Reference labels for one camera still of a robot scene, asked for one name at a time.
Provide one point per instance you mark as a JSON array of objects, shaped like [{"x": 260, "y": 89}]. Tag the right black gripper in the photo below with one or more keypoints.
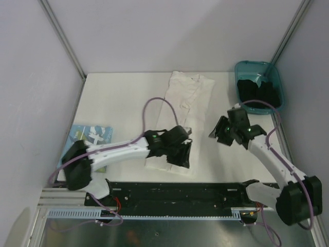
[{"x": 218, "y": 131}]

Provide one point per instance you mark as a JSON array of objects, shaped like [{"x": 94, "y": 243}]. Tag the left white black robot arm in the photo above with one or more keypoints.
[{"x": 81, "y": 159}]

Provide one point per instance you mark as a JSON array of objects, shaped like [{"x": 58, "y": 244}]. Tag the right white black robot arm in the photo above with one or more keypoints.
[{"x": 298, "y": 197}]

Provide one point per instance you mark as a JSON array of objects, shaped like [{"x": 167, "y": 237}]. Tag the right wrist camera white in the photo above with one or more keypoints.
[{"x": 237, "y": 105}]

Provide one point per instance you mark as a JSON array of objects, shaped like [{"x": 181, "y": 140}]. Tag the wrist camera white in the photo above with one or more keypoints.
[
  {"x": 237, "y": 105},
  {"x": 188, "y": 130}
]

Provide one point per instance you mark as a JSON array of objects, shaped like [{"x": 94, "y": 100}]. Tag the folded blue printed t shirt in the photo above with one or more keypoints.
[{"x": 93, "y": 135}]

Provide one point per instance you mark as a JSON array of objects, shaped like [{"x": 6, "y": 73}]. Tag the white t shirt flower print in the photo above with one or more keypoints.
[{"x": 190, "y": 97}]

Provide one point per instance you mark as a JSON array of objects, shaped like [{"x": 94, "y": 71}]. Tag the grey slotted cable duct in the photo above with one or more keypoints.
[{"x": 101, "y": 214}]

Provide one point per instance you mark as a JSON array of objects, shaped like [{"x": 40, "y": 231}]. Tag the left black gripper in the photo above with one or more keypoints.
[{"x": 182, "y": 159}]

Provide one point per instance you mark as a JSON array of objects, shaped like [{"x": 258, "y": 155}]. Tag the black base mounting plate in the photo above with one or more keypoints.
[{"x": 129, "y": 193}]

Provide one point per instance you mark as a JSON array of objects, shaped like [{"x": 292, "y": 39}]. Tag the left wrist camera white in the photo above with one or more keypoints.
[{"x": 188, "y": 130}]

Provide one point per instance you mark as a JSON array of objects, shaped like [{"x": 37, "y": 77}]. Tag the black t shirt in bin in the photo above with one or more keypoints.
[{"x": 249, "y": 90}]

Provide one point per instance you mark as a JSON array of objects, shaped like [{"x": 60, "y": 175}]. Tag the teal plastic bin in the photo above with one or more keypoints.
[{"x": 258, "y": 72}]

